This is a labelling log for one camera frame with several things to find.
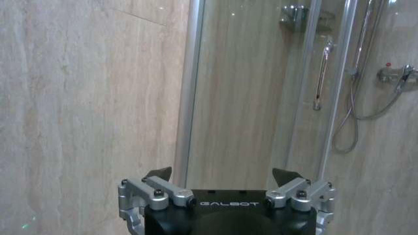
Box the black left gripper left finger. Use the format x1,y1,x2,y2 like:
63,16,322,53
118,166,196,235

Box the glass shower enclosure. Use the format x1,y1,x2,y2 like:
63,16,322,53
173,0,358,190

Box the chrome shower riser rail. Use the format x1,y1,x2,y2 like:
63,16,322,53
350,0,376,77

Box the chrome corner shower shelf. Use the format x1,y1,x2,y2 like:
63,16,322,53
280,4,334,32

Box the chrome shower hose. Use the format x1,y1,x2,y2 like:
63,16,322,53
332,70,413,154

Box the chrome shower mixer valve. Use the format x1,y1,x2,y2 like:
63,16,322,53
377,62,418,92

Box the chrome shower door handle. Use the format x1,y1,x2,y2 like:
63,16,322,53
313,39,334,111

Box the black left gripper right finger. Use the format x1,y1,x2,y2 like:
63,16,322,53
265,168,336,235

